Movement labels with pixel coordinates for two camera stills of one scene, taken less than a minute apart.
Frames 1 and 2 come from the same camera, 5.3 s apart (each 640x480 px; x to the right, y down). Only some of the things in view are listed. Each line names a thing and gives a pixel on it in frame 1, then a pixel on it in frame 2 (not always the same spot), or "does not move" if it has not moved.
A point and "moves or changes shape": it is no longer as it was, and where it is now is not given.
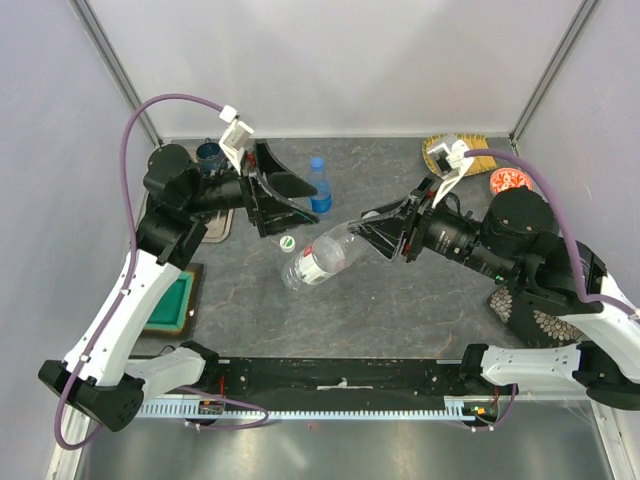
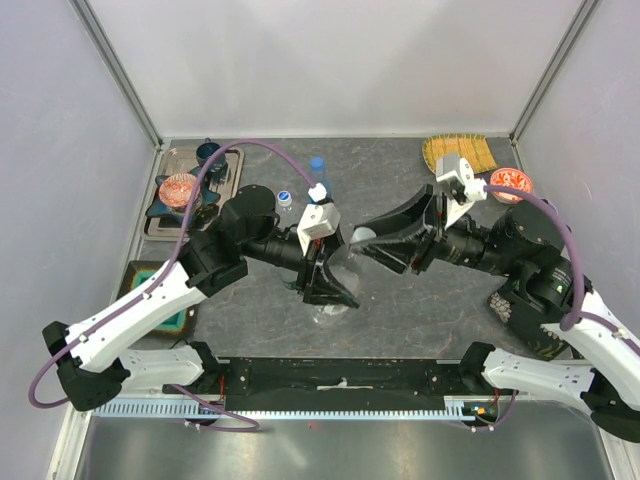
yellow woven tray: x=471 y=142 does not move
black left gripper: x=267 y=210 → x=323 y=289
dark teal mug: x=212 y=159 does not move
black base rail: x=339 y=379 does not move
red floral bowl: x=509 y=177 does not move
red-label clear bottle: x=325 y=257 moves or changes shape
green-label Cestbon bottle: x=287 y=244 moves or changes shape
